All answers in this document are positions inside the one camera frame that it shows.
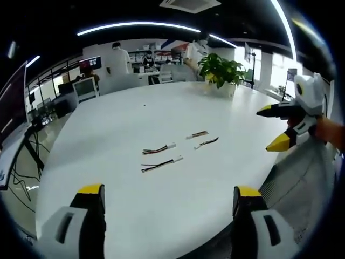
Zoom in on large dark screen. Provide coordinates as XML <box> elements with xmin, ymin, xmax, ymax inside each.
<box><xmin>0</xmin><ymin>60</ymin><xmax>30</xmax><ymax>145</ymax></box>

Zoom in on white plant pot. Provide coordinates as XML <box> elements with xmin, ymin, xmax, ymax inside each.
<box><xmin>212</xmin><ymin>81</ymin><xmax>236</xmax><ymax>98</ymax></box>

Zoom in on green potted plant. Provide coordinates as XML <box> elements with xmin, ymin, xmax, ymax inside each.
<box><xmin>197</xmin><ymin>52</ymin><xmax>246</xmax><ymax>90</ymax></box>

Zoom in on person's grey clothing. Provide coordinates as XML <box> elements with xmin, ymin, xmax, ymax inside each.
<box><xmin>258</xmin><ymin>139</ymin><xmax>339</xmax><ymax>245</ymax></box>

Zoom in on black floor cables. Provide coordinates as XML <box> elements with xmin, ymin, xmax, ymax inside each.
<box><xmin>9</xmin><ymin>126</ymin><xmax>45</xmax><ymax>207</ymax></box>

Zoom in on short ceiling light strip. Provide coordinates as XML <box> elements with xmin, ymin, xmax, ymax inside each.
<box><xmin>208</xmin><ymin>33</ymin><xmax>238</xmax><ymax>49</ymax></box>

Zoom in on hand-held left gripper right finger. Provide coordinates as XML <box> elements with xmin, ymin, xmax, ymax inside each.
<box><xmin>232</xmin><ymin>185</ymin><xmax>300</xmax><ymax>259</ymax></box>

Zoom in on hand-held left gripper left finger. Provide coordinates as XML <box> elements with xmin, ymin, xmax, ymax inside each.
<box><xmin>36</xmin><ymin>183</ymin><xmax>106</xmax><ymax>259</ymax></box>

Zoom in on white JST connector coloured wires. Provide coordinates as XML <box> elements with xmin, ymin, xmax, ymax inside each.
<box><xmin>185</xmin><ymin>130</ymin><xmax>209</xmax><ymax>140</ymax></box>

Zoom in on long ceiling light strip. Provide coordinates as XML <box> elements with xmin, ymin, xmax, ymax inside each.
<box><xmin>77</xmin><ymin>21</ymin><xmax>202</xmax><ymax>37</ymax></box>

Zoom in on white JST connector long wires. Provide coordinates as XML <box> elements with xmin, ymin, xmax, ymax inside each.
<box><xmin>141</xmin><ymin>155</ymin><xmax>184</xmax><ymax>173</ymax></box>
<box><xmin>142</xmin><ymin>144</ymin><xmax>177</xmax><ymax>156</ymax></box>

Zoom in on small JST connector dark wires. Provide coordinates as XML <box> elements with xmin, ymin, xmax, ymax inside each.
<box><xmin>194</xmin><ymin>137</ymin><xmax>219</xmax><ymax>151</ymax></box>

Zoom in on white computer monitor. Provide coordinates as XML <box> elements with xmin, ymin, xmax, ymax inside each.
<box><xmin>72</xmin><ymin>76</ymin><xmax>101</xmax><ymax>104</ymax></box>

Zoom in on curved ceiling light strip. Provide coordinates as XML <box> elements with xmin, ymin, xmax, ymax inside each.
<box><xmin>270</xmin><ymin>0</ymin><xmax>298</xmax><ymax>63</ymax></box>

